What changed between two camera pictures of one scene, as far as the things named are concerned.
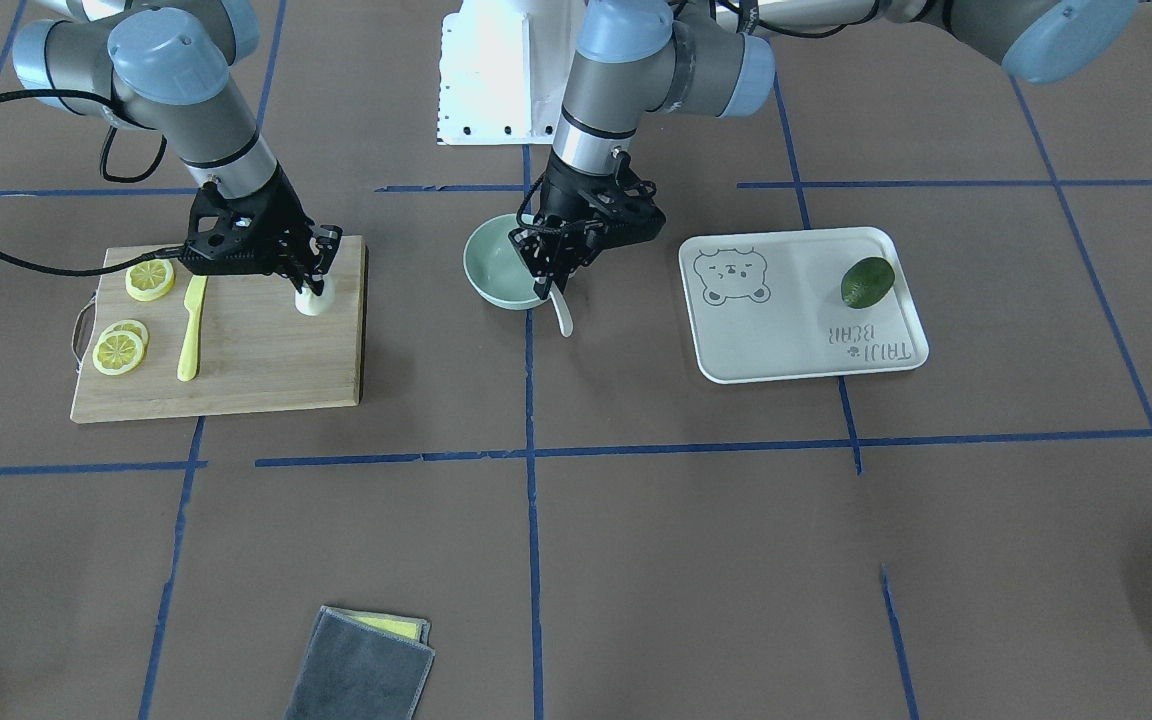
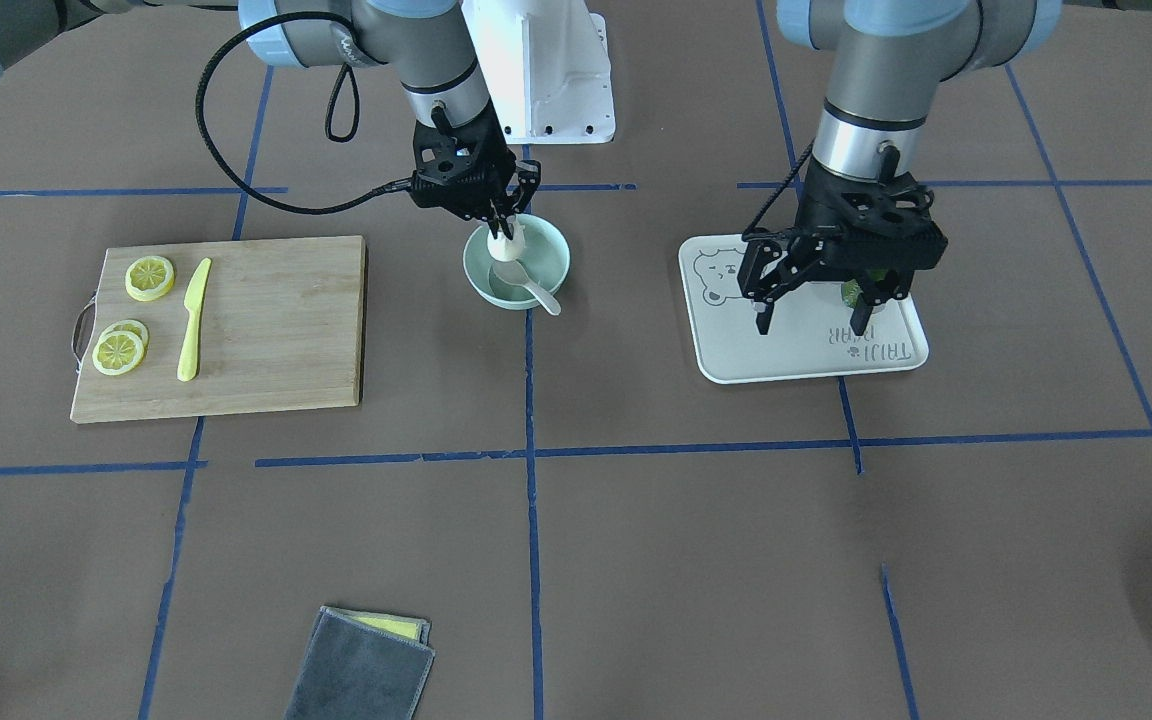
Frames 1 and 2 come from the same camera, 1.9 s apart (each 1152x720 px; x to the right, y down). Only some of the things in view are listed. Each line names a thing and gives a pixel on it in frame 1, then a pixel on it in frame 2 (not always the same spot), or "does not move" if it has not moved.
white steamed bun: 312,304 to 505,249
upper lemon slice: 148,280 does not move
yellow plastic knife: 193,298 does not move
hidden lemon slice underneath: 131,326 does not move
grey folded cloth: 362,666 does not move
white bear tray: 768,305 does not move
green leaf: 866,282 does not move
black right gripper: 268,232 to 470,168
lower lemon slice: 117,353 does not move
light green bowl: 494,267 does not move
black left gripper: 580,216 to 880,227
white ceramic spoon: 565,319 to 513,272
